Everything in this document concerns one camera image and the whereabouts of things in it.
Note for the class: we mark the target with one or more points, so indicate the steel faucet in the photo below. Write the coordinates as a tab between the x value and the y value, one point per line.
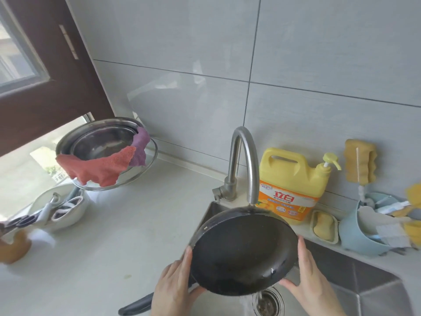
253	167

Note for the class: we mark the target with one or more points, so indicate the person's left hand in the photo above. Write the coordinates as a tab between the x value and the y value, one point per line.
171	292

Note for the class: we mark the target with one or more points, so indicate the small yellow sponge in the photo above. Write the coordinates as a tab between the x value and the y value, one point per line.
413	231

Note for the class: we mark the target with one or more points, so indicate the purple cloth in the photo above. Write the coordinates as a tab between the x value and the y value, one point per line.
139	148

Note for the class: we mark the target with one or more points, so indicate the white ceramic bowl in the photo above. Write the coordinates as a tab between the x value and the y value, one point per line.
72	217

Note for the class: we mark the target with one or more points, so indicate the red cloth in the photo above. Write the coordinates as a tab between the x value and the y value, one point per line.
95	171

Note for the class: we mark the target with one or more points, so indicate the steel sink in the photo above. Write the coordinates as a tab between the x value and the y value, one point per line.
361	286

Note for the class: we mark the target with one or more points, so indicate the tan sponge brush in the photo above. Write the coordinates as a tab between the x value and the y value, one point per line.
360	161

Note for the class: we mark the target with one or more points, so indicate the wooden mortar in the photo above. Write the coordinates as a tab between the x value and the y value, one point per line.
14	251

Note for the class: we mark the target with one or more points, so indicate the dark brown framed window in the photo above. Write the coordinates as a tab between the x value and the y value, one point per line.
65	95

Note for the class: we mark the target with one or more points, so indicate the yellow soap bar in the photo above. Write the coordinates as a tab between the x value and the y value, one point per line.
324	227

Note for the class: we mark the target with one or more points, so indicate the light blue utensil holder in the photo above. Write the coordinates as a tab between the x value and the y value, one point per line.
352	240

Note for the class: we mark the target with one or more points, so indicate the yellow soap in dish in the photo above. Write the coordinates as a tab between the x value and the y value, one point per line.
336	227

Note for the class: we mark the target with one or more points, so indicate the yellow detergent jug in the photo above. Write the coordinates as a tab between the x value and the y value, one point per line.
289	174

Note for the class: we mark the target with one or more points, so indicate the steel sink strainer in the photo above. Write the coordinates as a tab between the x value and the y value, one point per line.
268	306

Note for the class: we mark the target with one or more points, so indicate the person's right hand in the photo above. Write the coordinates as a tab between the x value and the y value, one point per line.
315	292

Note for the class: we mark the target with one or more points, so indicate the white scrub brush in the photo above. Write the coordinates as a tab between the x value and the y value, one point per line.
393	236

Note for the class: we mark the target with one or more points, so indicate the long yellow sponge brush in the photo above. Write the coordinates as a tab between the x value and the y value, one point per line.
414	195

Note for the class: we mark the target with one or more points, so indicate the black frying pan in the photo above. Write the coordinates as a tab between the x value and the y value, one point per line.
243	250

